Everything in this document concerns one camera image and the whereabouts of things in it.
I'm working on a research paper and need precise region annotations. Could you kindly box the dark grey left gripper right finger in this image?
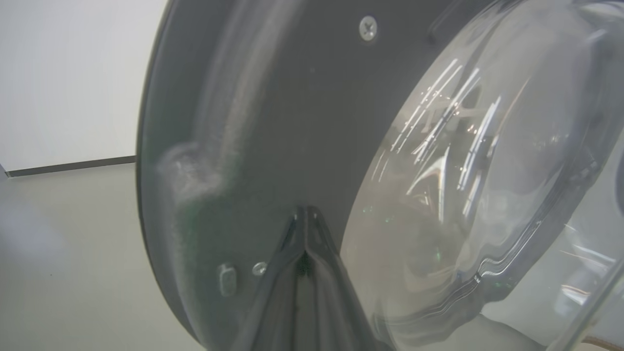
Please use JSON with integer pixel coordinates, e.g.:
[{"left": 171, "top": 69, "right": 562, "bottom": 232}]
[{"left": 305, "top": 207, "right": 391, "bottom": 351}]

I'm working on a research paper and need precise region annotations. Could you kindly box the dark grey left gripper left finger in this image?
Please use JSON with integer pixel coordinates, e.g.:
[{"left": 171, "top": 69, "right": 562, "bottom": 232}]
[{"left": 233, "top": 207, "right": 308, "bottom": 351}]

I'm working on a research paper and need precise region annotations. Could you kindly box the grey washing machine door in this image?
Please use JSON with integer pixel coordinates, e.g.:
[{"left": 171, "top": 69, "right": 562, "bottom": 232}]
[{"left": 136, "top": 0, "right": 624, "bottom": 351}]

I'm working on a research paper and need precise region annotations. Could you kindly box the white front-load washing machine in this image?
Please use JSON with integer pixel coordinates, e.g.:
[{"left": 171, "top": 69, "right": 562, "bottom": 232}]
[{"left": 483, "top": 141, "right": 624, "bottom": 351}]

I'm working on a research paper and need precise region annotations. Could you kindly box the grey skirting board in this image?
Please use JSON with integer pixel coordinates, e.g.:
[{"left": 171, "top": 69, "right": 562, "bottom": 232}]
[{"left": 5, "top": 156, "right": 137, "bottom": 178}]

